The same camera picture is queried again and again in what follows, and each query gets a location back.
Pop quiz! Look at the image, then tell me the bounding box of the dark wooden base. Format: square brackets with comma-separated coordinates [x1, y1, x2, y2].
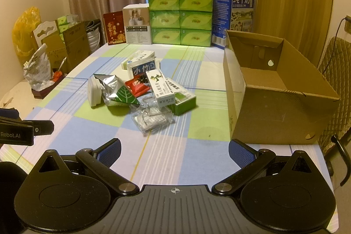
[31, 75, 65, 99]

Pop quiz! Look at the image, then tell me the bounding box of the green tissue box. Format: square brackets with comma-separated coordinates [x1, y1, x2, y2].
[56, 15, 78, 32]

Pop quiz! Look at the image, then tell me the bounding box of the clear plastic bag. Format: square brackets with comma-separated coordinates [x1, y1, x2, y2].
[131, 96, 176, 136]

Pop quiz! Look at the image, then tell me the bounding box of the red candy wrapper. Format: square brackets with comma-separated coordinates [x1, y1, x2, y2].
[125, 78, 152, 98]

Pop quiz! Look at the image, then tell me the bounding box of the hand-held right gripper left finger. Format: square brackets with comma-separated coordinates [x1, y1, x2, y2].
[26, 138, 140, 195]

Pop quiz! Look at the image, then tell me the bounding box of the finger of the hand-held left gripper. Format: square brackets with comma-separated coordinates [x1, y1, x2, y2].
[32, 120, 54, 136]

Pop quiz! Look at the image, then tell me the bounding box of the tall brown cardboard carton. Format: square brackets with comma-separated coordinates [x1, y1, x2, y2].
[63, 21, 93, 73]

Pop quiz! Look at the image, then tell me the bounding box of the silver foil packet green leaf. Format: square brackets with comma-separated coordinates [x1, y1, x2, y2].
[94, 73, 141, 109]

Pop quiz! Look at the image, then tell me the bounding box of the quilted olive chair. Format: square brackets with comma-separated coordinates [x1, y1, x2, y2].
[317, 36, 351, 187]

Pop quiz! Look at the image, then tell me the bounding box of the blue label tissue packet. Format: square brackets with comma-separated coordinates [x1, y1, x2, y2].
[128, 59, 161, 81]

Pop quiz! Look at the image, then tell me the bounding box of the white round plastic device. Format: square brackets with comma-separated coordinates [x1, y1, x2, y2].
[88, 77, 104, 109]

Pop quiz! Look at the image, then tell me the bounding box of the yellow plastic bag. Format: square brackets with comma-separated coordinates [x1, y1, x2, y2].
[11, 6, 42, 66]

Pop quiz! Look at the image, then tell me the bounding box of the stack of green tissue packs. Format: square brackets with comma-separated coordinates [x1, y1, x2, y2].
[148, 0, 214, 47]

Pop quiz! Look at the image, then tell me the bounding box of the thin black wall cable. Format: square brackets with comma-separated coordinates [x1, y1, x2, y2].
[319, 18, 346, 74]

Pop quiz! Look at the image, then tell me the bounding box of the green white spray medicine box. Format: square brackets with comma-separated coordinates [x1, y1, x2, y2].
[146, 72, 171, 107]

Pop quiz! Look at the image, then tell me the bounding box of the large cardboard box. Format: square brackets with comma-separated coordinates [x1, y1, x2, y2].
[223, 30, 341, 145]

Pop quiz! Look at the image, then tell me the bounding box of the red gift packet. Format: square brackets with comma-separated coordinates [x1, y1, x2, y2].
[103, 11, 127, 46]

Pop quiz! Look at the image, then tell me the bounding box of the desktop with checked tablecloth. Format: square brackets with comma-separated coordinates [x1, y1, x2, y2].
[0, 43, 335, 193]

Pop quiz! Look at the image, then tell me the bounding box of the grey striped bag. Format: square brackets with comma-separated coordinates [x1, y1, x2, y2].
[86, 19, 105, 54]

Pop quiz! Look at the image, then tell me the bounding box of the white cut-out cardboard handle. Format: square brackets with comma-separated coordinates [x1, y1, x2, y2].
[32, 20, 60, 45]

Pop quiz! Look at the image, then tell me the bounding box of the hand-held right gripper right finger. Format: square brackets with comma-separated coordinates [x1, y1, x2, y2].
[212, 139, 320, 195]

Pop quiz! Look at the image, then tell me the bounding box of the crumpled silver foil bag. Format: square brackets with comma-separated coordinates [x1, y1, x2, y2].
[23, 43, 56, 87]

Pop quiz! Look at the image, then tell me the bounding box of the white product box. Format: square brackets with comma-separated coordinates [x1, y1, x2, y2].
[122, 4, 152, 45]

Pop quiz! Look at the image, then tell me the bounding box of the green flat medicine box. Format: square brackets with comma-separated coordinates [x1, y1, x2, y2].
[164, 80, 197, 116]

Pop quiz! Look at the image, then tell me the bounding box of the small brown cardboard carton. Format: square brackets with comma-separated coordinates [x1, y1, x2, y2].
[41, 32, 68, 71]

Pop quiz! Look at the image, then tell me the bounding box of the blue milk carton box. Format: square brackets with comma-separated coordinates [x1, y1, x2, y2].
[212, 0, 257, 48]

